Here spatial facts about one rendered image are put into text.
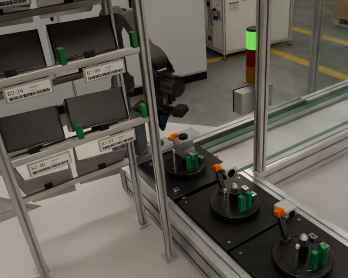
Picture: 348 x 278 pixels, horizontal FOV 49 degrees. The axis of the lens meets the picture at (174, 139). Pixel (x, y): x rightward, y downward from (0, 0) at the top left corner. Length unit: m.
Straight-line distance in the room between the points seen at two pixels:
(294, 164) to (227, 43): 4.14
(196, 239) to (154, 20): 3.47
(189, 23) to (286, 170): 3.30
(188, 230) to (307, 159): 0.56
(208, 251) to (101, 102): 0.45
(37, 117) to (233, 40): 4.75
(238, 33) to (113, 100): 4.67
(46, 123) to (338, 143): 1.07
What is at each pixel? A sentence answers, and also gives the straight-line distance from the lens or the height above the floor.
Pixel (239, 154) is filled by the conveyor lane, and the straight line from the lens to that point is 1.45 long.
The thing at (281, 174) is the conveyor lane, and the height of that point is 0.91.
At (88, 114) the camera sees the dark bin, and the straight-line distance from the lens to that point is 0.87.
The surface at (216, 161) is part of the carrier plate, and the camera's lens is 1.31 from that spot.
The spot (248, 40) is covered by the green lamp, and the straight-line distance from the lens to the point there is 1.11.
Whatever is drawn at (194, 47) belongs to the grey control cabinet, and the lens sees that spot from 4.57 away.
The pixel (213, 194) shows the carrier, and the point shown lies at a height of 0.99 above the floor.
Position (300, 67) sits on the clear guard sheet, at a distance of 1.25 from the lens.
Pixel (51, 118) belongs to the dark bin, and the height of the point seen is 1.35.
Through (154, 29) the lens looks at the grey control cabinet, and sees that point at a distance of 4.32.
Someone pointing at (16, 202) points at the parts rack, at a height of 1.22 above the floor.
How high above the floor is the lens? 1.68
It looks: 29 degrees down
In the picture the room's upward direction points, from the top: 6 degrees counter-clockwise
